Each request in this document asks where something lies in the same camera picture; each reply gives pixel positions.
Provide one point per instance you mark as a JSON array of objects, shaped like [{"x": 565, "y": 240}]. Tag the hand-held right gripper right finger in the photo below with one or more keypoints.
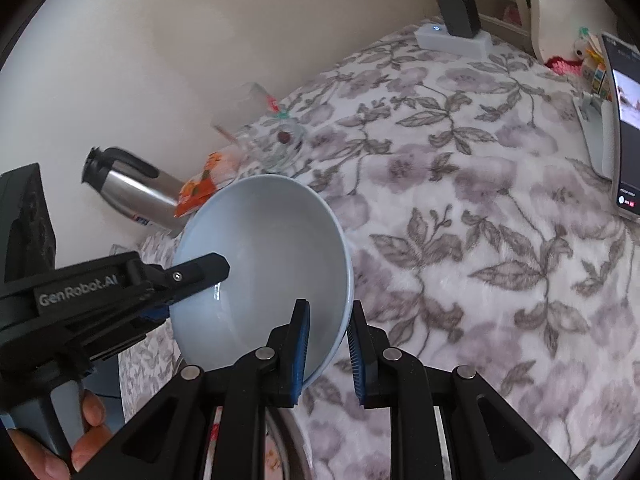
[{"x": 362, "y": 360}]

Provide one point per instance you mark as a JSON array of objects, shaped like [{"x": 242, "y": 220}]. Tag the red knitted item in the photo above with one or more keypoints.
[{"x": 562, "y": 65}]

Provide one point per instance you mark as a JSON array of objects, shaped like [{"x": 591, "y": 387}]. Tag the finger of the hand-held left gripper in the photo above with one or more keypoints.
[
  {"x": 195, "y": 272},
  {"x": 154, "y": 316}
]

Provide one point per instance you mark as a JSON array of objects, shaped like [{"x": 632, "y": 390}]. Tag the floral rimmed white plate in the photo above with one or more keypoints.
[{"x": 272, "y": 462}]

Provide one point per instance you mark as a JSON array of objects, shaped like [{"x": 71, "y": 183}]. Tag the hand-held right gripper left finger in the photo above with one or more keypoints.
[{"x": 295, "y": 360}]

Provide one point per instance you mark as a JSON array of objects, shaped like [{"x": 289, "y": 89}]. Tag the orange snack packet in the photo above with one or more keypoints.
[
  {"x": 195, "y": 197},
  {"x": 220, "y": 167}
]

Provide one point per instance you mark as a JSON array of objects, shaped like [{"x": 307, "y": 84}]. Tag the black charger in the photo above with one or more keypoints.
[{"x": 459, "y": 12}]

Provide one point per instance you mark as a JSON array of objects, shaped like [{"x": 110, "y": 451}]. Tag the small white bowl red mark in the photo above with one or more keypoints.
[{"x": 260, "y": 240}]

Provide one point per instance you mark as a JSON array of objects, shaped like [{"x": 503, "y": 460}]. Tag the clear glass mug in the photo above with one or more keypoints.
[{"x": 280, "y": 152}]

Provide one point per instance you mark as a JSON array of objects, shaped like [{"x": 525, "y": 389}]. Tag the small colourful boxes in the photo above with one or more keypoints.
[{"x": 595, "y": 67}]

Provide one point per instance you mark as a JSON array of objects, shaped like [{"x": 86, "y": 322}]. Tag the clear tall glass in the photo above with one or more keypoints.
[{"x": 247, "y": 110}]

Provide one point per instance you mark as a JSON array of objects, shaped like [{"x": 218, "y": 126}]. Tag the grey floral tablecloth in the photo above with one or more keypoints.
[{"x": 500, "y": 310}]

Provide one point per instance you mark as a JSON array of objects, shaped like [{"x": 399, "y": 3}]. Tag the strawberry print bowl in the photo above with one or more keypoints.
[{"x": 216, "y": 440}]

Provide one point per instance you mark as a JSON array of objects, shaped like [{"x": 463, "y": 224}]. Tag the white phone stand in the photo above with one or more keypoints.
[{"x": 597, "y": 135}]

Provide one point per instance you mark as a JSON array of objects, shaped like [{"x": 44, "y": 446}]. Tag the dark dried fruit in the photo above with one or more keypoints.
[{"x": 284, "y": 137}]

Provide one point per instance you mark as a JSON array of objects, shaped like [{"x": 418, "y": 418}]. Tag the person's left hand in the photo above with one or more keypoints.
[{"x": 92, "y": 440}]

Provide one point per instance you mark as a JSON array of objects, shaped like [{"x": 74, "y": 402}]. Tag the white power strip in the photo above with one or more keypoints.
[{"x": 450, "y": 42}]

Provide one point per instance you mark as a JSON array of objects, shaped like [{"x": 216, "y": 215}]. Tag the smartphone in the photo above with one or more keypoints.
[{"x": 627, "y": 135}]

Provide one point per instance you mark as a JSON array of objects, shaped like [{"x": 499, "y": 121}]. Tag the stainless steel thermos jug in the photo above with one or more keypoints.
[{"x": 135, "y": 185}]

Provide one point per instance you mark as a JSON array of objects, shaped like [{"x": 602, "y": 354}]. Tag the white wooden furniture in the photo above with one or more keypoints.
[{"x": 545, "y": 5}]

